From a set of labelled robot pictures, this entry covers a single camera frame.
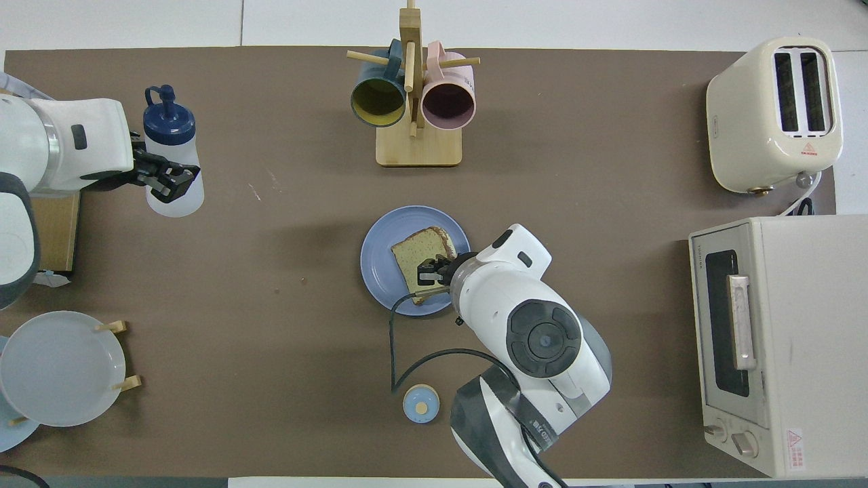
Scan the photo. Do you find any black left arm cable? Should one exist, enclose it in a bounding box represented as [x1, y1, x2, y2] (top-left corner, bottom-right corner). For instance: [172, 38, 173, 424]
[0, 464, 50, 488]

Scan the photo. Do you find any blue round plate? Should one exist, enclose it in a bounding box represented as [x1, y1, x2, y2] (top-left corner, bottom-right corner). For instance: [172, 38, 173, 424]
[359, 205, 472, 317]

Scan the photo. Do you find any light blue plate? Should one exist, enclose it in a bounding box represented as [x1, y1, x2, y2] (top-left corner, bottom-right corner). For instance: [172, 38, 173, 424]
[0, 335, 41, 453]

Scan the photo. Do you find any pale grey plate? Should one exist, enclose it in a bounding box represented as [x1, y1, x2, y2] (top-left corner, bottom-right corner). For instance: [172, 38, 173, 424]
[0, 310, 127, 428]

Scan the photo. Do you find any pink mug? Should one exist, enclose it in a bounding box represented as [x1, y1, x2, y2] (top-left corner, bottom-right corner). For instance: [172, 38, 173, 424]
[420, 41, 477, 131]

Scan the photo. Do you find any white toaster oven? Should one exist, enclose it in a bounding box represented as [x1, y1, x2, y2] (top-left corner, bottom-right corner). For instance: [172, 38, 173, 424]
[688, 216, 868, 479]

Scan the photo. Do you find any brown table mat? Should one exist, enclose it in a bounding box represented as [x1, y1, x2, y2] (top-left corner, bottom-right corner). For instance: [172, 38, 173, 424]
[0, 46, 836, 479]

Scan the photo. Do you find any cream two-slot toaster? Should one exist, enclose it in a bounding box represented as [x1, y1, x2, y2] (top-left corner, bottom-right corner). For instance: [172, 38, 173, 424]
[705, 35, 844, 195]

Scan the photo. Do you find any dark teal mug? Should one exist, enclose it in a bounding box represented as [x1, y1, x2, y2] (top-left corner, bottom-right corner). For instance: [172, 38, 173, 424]
[350, 39, 408, 129]

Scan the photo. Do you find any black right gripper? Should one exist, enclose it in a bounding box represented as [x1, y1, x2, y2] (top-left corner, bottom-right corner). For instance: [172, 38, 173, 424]
[417, 252, 477, 287]

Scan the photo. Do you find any squeeze bottle with blue cap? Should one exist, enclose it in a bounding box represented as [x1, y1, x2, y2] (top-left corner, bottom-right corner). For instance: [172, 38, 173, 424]
[142, 85, 205, 218]

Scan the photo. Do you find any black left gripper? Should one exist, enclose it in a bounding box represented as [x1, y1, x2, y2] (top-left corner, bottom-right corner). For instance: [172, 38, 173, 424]
[88, 133, 202, 204]

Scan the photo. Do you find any wooden mug tree stand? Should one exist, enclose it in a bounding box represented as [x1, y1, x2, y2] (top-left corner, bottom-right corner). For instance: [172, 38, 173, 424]
[347, 0, 481, 167]

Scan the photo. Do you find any wooden plate rack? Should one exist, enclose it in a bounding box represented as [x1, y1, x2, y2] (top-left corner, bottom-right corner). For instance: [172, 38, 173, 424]
[8, 320, 143, 426]

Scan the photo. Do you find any bread slice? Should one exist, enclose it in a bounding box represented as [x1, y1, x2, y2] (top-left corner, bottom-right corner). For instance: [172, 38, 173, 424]
[391, 226, 458, 306]

